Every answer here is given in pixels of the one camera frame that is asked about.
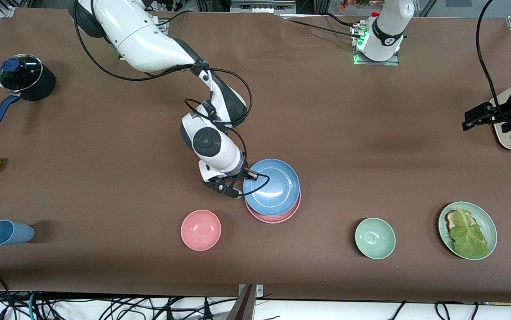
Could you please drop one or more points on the green plate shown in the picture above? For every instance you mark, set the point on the green plate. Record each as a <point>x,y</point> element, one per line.
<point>489,226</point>

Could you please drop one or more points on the aluminium frame bar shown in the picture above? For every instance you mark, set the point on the aluminium frame bar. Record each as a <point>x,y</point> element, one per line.
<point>262,6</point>

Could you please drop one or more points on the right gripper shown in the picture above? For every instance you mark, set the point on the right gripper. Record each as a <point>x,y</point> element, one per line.
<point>243,170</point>

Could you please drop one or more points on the green lettuce leaf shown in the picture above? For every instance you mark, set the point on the green lettuce leaf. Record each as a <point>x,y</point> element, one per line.
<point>469,240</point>

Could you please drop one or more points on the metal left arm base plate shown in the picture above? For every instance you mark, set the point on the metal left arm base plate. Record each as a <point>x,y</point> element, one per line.
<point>380,63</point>

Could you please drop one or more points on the pink bowl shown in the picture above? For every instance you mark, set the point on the pink bowl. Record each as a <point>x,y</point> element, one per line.
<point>201,230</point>

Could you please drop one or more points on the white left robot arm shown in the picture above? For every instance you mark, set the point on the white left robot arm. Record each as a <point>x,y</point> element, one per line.
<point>389,26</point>

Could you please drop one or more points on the pink ribbed plate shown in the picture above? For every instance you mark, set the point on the pink ribbed plate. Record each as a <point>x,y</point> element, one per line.
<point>273,219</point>

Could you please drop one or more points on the dried flower bunch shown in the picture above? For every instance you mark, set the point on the dried flower bunch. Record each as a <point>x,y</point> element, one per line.
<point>353,4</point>

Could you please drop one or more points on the toasted bread slice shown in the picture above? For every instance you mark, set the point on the toasted bread slice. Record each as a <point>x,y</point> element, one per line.
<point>450,217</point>

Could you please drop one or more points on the blue ribbed plate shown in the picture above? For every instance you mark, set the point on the blue ribbed plate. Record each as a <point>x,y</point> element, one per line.
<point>277,186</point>

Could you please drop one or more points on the glass lid blue knob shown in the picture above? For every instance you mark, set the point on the glass lid blue knob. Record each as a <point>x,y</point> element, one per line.
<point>26,75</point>

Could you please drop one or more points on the green bowl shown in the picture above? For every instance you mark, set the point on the green bowl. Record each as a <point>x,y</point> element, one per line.
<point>375,238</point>

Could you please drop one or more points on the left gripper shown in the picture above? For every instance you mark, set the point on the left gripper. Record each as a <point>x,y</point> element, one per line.
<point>492,112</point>

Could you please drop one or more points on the blue plastic cup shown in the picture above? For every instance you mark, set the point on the blue plastic cup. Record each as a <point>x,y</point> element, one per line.
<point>9,232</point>

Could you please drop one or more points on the blue saucepan with lid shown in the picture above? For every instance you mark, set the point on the blue saucepan with lid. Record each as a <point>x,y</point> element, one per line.
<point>42,86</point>

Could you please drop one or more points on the metal table clamp bracket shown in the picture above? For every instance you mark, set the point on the metal table clamp bracket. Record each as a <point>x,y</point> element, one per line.
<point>251,291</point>

